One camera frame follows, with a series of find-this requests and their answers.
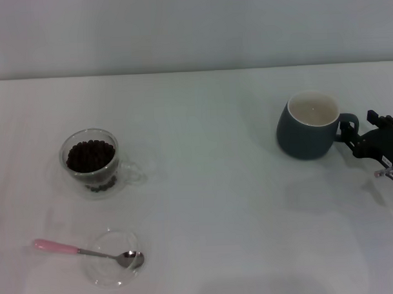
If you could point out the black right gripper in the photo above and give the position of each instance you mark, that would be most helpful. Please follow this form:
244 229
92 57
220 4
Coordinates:
377 144

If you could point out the dark green ceramic mug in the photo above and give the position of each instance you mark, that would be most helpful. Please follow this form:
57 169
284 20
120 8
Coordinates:
296 140

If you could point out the coffee beans pile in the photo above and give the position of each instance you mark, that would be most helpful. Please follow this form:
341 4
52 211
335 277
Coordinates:
90 157

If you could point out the clear glass saucer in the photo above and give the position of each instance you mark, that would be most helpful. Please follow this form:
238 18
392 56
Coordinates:
104 276

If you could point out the double-wall glass cup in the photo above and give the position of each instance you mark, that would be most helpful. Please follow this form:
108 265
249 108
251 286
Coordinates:
88 182

